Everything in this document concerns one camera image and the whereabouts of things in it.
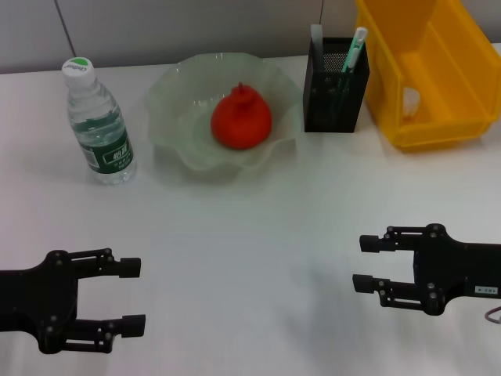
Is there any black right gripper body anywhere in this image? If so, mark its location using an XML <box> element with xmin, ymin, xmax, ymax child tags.
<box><xmin>413</xmin><ymin>222</ymin><xmax>501</xmax><ymax>316</ymax></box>

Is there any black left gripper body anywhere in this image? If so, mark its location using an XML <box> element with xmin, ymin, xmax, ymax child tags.
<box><xmin>0</xmin><ymin>250</ymin><xmax>81</xmax><ymax>356</ymax></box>

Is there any clear water bottle green label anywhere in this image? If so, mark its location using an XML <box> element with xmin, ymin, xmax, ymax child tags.
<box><xmin>62</xmin><ymin>56</ymin><xmax>138</xmax><ymax>187</ymax></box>

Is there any red pumpkin-shaped toy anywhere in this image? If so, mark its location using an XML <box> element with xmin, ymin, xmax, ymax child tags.
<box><xmin>210</xmin><ymin>81</ymin><xmax>273</xmax><ymax>151</ymax></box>

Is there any green utility knife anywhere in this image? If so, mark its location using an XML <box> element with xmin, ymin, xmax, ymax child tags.
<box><xmin>339</xmin><ymin>26</ymin><xmax>369</xmax><ymax>103</ymax></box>

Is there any grey marker pen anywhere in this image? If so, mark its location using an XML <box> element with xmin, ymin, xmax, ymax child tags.
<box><xmin>310</xmin><ymin>23</ymin><xmax>326</xmax><ymax>74</ymax></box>

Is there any black mesh pen holder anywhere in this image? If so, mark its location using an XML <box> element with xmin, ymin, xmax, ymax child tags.
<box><xmin>302</xmin><ymin>37</ymin><xmax>371</xmax><ymax>133</ymax></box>

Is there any green glass fruit plate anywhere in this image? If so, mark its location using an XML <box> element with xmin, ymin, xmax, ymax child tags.
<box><xmin>145</xmin><ymin>51</ymin><xmax>303</xmax><ymax>183</ymax></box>

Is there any yellow plastic bin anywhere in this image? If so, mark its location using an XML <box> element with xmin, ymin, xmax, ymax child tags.
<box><xmin>354</xmin><ymin>0</ymin><xmax>501</xmax><ymax>153</ymax></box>

